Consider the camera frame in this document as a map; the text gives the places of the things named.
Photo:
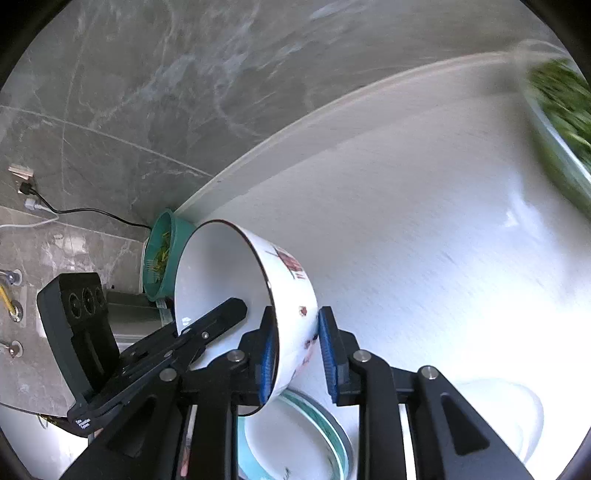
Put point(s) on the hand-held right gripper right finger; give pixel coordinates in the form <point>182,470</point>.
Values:
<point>328,357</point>

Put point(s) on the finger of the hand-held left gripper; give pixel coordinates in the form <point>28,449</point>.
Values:
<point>203,330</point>

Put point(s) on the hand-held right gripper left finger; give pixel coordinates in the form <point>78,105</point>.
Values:
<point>265,371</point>

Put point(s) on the white printed ceramic bowl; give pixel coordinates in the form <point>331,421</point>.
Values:
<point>221,286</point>

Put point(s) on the teal floral plate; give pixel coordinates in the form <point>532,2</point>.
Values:
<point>286,438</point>

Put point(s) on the leafy green vegetables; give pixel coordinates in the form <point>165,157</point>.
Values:
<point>161,256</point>

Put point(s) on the teal plastic colander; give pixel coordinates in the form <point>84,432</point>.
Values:
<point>184,240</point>

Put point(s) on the small white bowl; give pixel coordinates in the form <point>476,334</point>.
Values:
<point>503,415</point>

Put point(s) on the glass bowl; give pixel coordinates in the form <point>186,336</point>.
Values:
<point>554,152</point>

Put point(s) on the chopped green vegetables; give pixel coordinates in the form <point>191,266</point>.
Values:
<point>561,101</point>

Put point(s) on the metal wall valve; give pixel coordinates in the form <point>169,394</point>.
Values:
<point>13,349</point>
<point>11,277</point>

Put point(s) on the wall socket cover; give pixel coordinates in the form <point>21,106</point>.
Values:
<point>21,171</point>

